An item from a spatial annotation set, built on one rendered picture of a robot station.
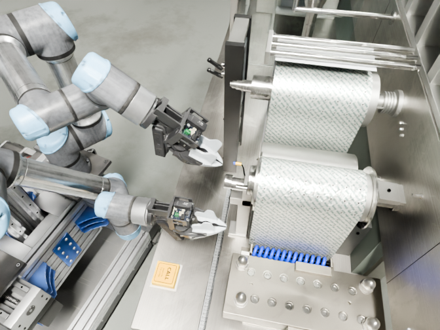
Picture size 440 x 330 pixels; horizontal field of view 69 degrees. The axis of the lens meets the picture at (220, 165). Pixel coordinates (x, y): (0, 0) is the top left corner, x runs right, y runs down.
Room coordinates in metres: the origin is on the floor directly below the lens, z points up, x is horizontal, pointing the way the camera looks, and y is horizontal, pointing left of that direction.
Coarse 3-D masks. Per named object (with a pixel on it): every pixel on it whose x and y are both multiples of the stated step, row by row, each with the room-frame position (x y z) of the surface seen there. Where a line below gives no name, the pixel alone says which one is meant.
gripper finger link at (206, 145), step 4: (200, 136) 0.49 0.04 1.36; (200, 140) 0.50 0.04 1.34; (204, 140) 0.49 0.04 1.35; (208, 140) 0.49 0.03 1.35; (212, 140) 0.49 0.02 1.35; (216, 140) 0.48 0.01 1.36; (200, 144) 0.49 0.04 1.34; (204, 144) 0.49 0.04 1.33; (208, 144) 0.49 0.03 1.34; (212, 144) 0.49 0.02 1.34; (216, 144) 0.48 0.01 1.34; (220, 144) 0.48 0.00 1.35; (196, 148) 0.49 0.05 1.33; (200, 148) 0.48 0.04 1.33; (204, 148) 0.49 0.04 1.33; (208, 148) 0.49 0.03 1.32; (212, 148) 0.49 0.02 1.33; (216, 148) 0.48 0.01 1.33; (204, 152) 0.49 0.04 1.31; (208, 152) 0.48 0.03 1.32; (212, 152) 0.49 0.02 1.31; (216, 152) 0.49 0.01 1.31; (220, 156) 0.48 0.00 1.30; (220, 160) 0.47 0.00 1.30
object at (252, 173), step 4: (252, 168) 0.46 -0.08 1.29; (256, 168) 0.46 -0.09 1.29; (252, 172) 0.45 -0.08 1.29; (252, 176) 0.44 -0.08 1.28; (248, 180) 0.43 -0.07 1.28; (252, 180) 0.43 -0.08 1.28; (248, 184) 0.42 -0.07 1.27; (252, 184) 0.42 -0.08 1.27; (248, 188) 0.42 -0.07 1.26; (252, 188) 0.42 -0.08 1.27; (248, 192) 0.41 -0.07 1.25; (252, 192) 0.41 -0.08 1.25
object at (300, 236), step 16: (256, 224) 0.38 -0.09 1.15; (272, 224) 0.37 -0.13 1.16; (288, 224) 0.37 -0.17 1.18; (304, 224) 0.36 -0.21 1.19; (320, 224) 0.35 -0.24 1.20; (256, 240) 0.38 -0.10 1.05; (272, 240) 0.37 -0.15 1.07; (288, 240) 0.36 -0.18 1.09; (304, 240) 0.36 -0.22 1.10; (320, 240) 0.35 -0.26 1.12; (336, 240) 0.34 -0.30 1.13; (320, 256) 0.35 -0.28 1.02
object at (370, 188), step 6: (258, 162) 0.46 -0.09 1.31; (258, 168) 0.44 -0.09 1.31; (366, 174) 0.43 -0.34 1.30; (372, 186) 0.39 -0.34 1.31; (372, 192) 0.38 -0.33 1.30; (252, 198) 0.39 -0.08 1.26; (372, 198) 0.37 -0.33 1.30; (366, 204) 0.36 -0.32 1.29; (366, 210) 0.35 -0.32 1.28; (366, 216) 0.34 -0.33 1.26
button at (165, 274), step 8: (160, 264) 0.36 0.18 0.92; (168, 264) 0.36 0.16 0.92; (176, 264) 0.36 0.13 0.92; (160, 272) 0.33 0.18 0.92; (168, 272) 0.33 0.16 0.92; (176, 272) 0.33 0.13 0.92; (152, 280) 0.31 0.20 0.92; (160, 280) 0.31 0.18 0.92; (168, 280) 0.31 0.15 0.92; (176, 280) 0.32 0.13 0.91
